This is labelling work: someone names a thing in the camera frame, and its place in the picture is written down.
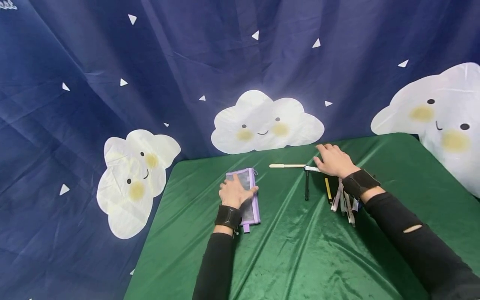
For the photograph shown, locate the person's left forearm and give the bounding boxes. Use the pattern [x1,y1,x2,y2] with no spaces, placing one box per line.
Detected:
[192,225,238,300]

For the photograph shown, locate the person's right hand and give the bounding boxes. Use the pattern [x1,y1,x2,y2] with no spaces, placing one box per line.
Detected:
[313,143,362,180]

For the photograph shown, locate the person's right forearm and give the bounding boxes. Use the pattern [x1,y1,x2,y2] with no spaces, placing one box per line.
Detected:
[360,186,480,300]

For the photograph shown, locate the purple mesh pencil case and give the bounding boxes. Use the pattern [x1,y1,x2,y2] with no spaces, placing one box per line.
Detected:
[225,167,261,233]

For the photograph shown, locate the pile of assorted pens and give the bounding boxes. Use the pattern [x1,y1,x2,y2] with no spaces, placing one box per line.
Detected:
[330,178,363,228]

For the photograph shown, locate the person's left hand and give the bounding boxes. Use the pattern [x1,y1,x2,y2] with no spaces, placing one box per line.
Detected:
[219,174,259,210]

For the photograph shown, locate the black wrist band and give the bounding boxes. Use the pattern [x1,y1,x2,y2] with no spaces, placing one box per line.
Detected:
[341,168,382,199]
[214,205,243,231]

